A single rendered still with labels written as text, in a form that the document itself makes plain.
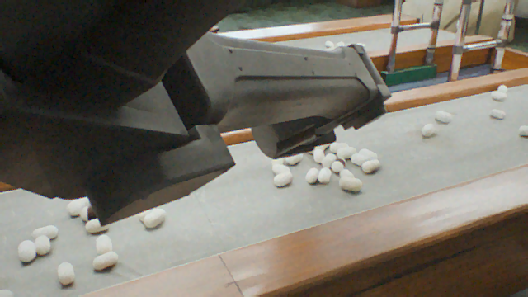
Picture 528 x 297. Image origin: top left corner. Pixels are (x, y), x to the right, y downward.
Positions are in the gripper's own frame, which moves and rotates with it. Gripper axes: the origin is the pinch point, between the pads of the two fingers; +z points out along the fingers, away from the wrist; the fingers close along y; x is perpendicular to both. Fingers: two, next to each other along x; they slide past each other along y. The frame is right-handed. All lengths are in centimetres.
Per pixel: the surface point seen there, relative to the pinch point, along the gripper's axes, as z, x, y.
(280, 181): 3.4, 5.5, -0.1
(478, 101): 16, -2, -61
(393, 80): 44, -20, -64
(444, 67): 46, -22, -86
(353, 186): -1.5, 9.9, -9.9
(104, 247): -0.9, 8.5, 28.8
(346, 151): 6.1, 3.0, -15.7
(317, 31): 69, -50, -60
